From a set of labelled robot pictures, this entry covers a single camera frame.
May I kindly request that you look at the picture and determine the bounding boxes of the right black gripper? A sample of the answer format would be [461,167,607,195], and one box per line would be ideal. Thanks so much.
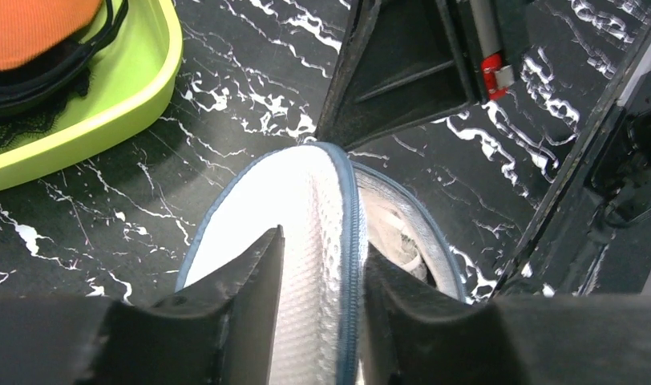
[458,1,651,298]

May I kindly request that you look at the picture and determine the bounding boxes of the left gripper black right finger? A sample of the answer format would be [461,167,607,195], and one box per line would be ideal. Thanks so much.
[362,252,651,384]

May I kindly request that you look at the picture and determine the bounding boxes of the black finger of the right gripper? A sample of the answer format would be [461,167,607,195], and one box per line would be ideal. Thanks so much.
[314,0,477,150]

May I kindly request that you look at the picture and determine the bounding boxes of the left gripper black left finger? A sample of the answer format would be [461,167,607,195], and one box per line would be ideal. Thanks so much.
[0,227,285,384]

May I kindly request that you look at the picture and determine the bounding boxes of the white bra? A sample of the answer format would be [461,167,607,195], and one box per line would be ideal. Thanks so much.
[366,205,427,282]

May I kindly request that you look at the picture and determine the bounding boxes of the white mesh laundry bag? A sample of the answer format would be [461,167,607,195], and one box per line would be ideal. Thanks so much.
[176,142,466,384]

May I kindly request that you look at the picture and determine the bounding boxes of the orange black bra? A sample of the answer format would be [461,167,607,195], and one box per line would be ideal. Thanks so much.
[0,1,129,149]

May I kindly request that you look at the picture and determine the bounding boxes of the green plastic tray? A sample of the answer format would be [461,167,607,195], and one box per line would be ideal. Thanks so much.
[0,1,183,191]

